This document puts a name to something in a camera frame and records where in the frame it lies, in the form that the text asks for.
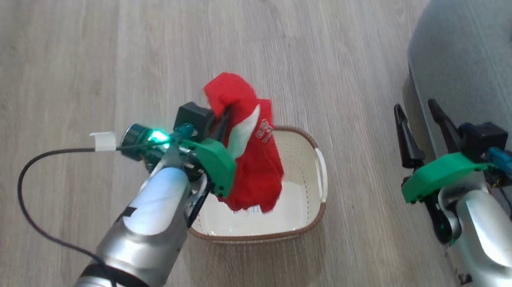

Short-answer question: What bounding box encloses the grey fabric sofa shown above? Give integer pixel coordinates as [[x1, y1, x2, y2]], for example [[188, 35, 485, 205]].
[[403, 0, 512, 287]]

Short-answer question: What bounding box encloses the red garment with white panel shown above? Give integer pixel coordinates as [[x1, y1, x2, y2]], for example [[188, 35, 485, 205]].
[[202, 68, 287, 218]]

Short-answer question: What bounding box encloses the white cable label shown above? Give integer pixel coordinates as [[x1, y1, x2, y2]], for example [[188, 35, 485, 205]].
[[89, 130, 118, 153]]

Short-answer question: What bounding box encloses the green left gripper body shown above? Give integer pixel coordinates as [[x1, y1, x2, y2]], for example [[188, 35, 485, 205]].
[[178, 136, 239, 201]]

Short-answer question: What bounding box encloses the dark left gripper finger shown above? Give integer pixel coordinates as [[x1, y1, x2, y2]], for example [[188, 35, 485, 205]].
[[208, 106, 235, 148]]

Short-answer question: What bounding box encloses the white plastic laundry basket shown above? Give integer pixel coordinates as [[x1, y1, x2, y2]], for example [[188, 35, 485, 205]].
[[182, 122, 333, 248]]

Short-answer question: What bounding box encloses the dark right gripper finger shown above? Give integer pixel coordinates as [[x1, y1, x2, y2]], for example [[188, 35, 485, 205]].
[[392, 101, 427, 170], [427, 96, 465, 156]]

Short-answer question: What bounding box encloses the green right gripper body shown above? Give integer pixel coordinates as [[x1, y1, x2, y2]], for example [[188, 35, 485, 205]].
[[398, 150, 491, 205]]

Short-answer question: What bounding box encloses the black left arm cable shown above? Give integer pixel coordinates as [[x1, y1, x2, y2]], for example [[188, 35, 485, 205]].
[[15, 145, 134, 287]]

